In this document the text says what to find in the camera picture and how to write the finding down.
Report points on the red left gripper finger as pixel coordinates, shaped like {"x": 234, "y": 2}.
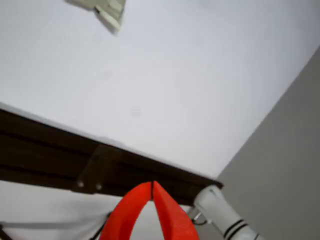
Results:
{"x": 125, "y": 215}

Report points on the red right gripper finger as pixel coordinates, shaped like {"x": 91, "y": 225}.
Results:
{"x": 175, "y": 220}

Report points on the pale green snack packet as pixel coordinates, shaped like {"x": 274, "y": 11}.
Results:
{"x": 110, "y": 12}

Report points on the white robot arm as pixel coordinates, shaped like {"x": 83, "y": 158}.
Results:
{"x": 220, "y": 212}

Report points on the white fabric bin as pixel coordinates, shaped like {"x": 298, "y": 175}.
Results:
{"x": 50, "y": 202}

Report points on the dark metal rail bracket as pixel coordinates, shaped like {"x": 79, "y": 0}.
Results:
{"x": 93, "y": 170}

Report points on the dark table frame rail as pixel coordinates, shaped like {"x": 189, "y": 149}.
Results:
{"x": 45, "y": 150}

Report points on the black bin frame rod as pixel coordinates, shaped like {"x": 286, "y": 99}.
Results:
{"x": 3, "y": 232}

